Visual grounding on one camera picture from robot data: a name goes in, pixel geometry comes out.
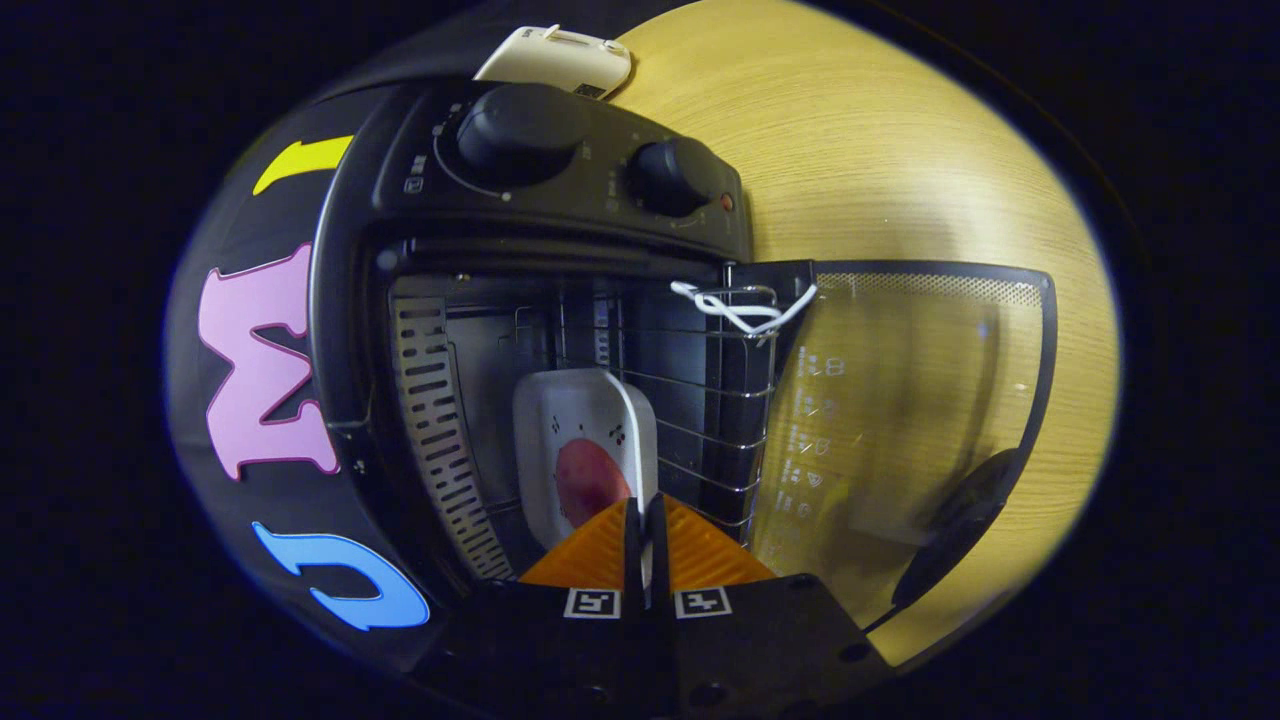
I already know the red meat slice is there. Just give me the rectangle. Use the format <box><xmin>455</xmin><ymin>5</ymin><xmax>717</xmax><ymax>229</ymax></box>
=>
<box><xmin>553</xmin><ymin>438</ymin><xmax>633</xmax><ymax>531</ymax></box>

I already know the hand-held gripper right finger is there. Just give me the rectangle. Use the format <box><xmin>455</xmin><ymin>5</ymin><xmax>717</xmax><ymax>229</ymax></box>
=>
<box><xmin>648</xmin><ymin>493</ymin><xmax>891</xmax><ymax>720</ymax></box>

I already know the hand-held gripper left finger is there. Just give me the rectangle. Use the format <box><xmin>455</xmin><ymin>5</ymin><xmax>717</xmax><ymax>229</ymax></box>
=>
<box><xmin>415</xmin><ymin>497</ymin><xmax>651</xmax><ymax>720</ymax></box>

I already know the black toaster oven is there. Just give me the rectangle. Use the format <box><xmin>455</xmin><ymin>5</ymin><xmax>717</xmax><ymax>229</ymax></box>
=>
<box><xmin>308</xmin><ymin>80</ymin><xmax>1059</xmax><ymax>641</ymax></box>

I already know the white plate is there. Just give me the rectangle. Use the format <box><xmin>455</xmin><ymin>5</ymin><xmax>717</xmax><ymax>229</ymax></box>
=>
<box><xmin>512</xmin><ymin>368</ymin><xmax>659</xmax><ymax>586</ymax></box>

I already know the white pop-up toaster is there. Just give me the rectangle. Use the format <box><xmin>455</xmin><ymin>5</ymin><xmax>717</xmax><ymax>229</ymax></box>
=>
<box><xmin>473</xmin><ymin>24</ymin><xmax>633</xmax><ymax>101</ymax></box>

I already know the black backdrop cloth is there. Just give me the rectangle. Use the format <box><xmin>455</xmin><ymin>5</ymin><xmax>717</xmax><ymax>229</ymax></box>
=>
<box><xmin>163</xmin><ymin>0</ymin><xmax>641</xmax><ymax>676</ymax></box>

